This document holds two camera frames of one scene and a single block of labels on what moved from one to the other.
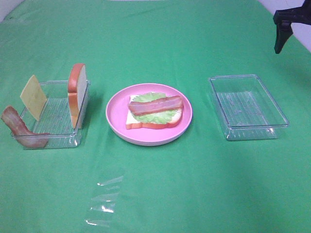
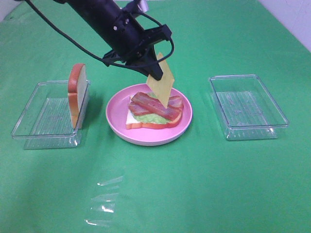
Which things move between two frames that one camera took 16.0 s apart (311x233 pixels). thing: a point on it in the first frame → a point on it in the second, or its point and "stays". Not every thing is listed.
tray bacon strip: (163, 104) stays
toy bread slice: (131, 122) stays
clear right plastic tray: (248, 110) stays
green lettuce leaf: (159, 117) stays
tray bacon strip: (21, 129) → (155, 105)
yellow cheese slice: (33, 97) → (162, 88)
